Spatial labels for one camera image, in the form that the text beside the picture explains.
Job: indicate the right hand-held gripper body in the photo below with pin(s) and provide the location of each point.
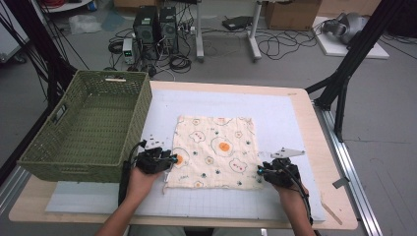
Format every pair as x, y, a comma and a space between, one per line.
282, 172

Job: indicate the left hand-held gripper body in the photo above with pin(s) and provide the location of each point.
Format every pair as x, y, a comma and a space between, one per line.
152, 160

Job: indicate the cream egg print cloth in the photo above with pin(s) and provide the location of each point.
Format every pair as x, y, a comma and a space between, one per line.
216, 157

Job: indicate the green woven basket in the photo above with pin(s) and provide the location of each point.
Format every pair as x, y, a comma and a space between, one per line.
95, 131

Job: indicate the person's right hand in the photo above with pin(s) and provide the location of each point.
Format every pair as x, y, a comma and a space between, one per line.
291, 194

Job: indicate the person's left hand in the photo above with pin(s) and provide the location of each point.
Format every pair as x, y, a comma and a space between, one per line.
141, 185

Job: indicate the white foam mat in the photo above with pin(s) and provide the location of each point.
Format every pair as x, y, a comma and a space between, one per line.
272, 114

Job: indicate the grey tape piece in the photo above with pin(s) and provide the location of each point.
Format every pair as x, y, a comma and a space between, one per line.
341, 182

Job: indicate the wooden stick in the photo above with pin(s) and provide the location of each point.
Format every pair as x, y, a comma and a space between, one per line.
331, 213

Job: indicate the person's clothing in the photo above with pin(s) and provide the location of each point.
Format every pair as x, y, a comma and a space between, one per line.
157, 231

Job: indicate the white power supply box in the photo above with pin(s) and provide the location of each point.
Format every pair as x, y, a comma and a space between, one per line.
128, 50

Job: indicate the white desk leg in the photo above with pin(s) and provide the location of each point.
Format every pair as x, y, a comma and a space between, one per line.
199, 32
254, 36

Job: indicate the black metal stand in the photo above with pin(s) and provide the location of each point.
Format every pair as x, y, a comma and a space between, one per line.
347, 65
36, 42

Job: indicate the black computer tower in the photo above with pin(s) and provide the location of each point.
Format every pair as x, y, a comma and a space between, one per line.
168, 29
146, 29

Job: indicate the white floor board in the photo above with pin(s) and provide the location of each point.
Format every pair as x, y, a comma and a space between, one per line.
337, 50

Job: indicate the black flat device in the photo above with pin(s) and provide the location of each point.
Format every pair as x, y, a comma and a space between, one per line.
236, 23

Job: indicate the clear plastic bag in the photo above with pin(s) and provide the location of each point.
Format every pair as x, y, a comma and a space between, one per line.
85, 23

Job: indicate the flat cardboard box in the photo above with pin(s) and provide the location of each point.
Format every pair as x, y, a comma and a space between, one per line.
134, 3

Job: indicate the grey rounded machine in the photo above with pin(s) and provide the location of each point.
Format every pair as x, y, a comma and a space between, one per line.
347, 28

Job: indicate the white cabinet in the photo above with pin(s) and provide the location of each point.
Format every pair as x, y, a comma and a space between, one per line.
10, 42

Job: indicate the aluminium rail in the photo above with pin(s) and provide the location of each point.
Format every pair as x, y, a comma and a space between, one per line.
11, 190
354, 183

